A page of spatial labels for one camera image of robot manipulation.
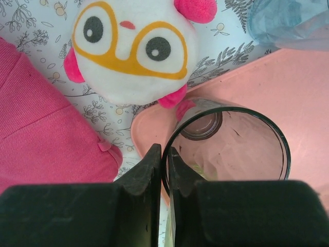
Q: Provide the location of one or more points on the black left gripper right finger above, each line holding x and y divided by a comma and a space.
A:
257, 213

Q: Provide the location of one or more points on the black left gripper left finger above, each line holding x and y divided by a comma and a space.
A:
77, 213

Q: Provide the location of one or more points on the tall grey glass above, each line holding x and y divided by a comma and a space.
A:
244, 144

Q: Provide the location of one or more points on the tall blue glass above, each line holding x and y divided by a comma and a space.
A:
277, 25

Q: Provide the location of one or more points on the pink plastic tray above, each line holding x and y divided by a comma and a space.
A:
282, 90

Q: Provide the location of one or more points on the white plush toy yellow glasses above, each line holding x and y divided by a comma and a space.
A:
128, 64

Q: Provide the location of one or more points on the pink folded towel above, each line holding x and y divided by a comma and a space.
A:
38, 115

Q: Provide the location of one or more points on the floral tablecloth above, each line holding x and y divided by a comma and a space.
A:
218, 59

